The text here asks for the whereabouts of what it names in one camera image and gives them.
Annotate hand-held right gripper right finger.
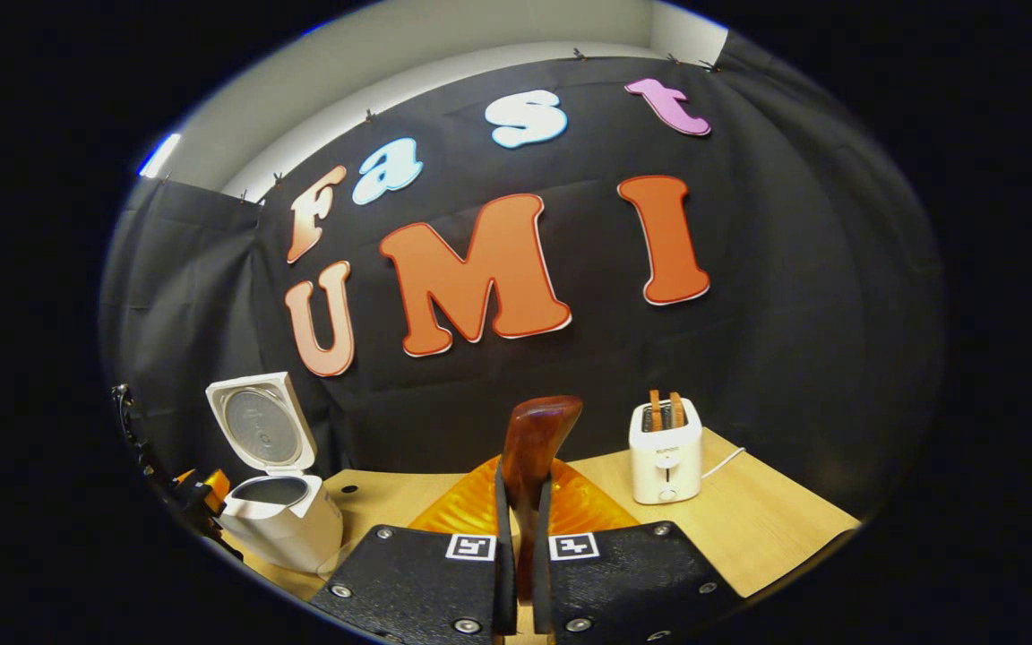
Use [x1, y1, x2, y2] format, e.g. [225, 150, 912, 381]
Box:
[529, 457, 744, 645]

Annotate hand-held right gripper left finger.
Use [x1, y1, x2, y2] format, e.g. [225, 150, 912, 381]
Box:
[310, 455, 518, 645]

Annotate white rice cooker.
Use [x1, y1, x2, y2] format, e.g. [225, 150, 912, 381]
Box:
[204, 371, 345, 575]

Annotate brown wooden spoon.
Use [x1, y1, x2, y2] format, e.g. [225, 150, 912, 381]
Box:
[500, 395, 585, 603]

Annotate white toaster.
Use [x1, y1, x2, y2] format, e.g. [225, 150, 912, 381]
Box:
[628, 396, 704, 506]

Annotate black backdrop cloth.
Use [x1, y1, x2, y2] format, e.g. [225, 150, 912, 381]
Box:
[99, 31, 945, 520]

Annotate ceiling light panel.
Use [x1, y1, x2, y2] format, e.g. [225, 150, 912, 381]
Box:
[139, 132, 184, 179]

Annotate white toaster cable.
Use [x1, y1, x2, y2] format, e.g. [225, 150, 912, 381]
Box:
[700, 445, 746, 481]

